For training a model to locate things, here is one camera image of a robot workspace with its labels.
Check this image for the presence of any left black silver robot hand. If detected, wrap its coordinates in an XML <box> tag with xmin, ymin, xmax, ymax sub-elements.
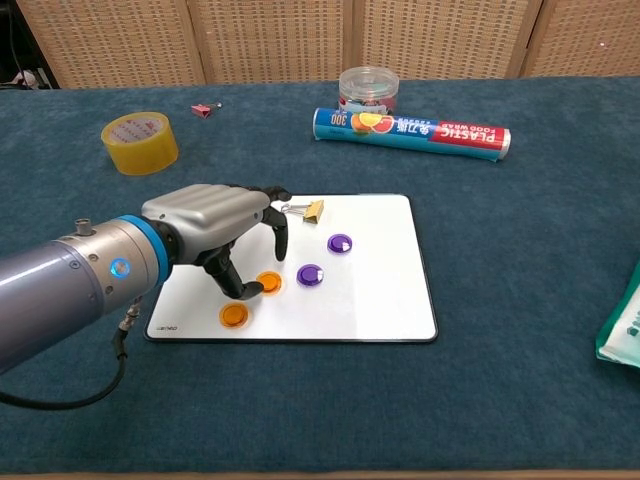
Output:
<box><xmin>141</xmin><ymin>183</ymin><xmax>292</xmax><ymax>301</ymax></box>

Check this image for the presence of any orange round magnet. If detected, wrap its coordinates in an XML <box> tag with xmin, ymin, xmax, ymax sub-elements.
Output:
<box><xmin>218</xmin><ymin>302</ymin><xmax>251</xmax><ymax>329</ymax></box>
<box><xmin>255</xmin><ymin>270</ymin><xmax>284</xmax><ymax>296</ymax></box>

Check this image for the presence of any purple round magnet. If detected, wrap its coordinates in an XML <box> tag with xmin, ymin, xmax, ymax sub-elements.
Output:
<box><xmin>326</xmin><ymin>232</ymin><xmax>355</xmax><ymax>255</ymax></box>
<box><xmin>296</xmin><ymin>263</ymin><xmax>326</xmax><ymax>289</ymax></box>

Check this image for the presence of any white magnetic board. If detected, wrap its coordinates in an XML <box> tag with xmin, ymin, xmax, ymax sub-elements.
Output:
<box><xmin>144</xmin><ymin>193</ymin><xmax>439</xmax><ymax>345</ymax></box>

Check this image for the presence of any yellow packing tape roll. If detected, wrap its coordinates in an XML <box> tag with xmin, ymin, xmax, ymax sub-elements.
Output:
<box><xmin>100</xmin><ymin>111</ymin><xmax>180</xmax><ymax>177</ymax></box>

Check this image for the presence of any pink binder clip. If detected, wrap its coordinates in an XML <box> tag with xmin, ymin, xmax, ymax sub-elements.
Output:
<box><xmin>190</xmin><ymin>101</ymin><xmax>223</xmax><ymax>120</ymax></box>

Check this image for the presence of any gold binder clip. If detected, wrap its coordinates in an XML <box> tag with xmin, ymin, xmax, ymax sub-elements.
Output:
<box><xmin>279</xmin><ymin>198</ymin><xmax>326</xmax><ymax>225</ymax></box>

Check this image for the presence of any wooden woven folding screen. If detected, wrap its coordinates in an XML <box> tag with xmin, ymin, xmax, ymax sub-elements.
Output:
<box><xmin>14</xmin><ymin>0</ymin><xmax>640</xmax><ymax>90</ymax></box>

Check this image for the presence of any clear jar of clips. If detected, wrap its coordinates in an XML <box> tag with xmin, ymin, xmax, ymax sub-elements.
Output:
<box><xmin>338</xmin><ymin>66</ymin><xmax>401</xmax><ymax>117</ymax></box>

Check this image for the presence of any plastic wrap box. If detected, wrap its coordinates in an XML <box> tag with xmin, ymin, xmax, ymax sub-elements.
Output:
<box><xmin>312</xmin><ymin>107</ymin><xmax>513</xmax><ymax>164</ymax></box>

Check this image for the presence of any dark blue table mat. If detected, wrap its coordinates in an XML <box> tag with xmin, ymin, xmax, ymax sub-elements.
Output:
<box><xmin>0</xmin><ymin>75</ymin><xmax>640</xmax><ymax>476</ymax></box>

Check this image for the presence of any green wet wipes pack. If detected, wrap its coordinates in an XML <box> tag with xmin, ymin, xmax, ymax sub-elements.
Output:
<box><xmin>594</xmin><ymin>259</ymin><xmax>640</xmax><ymax>369</ymax></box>

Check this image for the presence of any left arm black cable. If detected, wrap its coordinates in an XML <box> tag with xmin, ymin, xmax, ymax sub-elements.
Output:
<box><xmin>0</xmin><ymin>294</ymin><xmax>146</xmax><ymax>411</ymax></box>

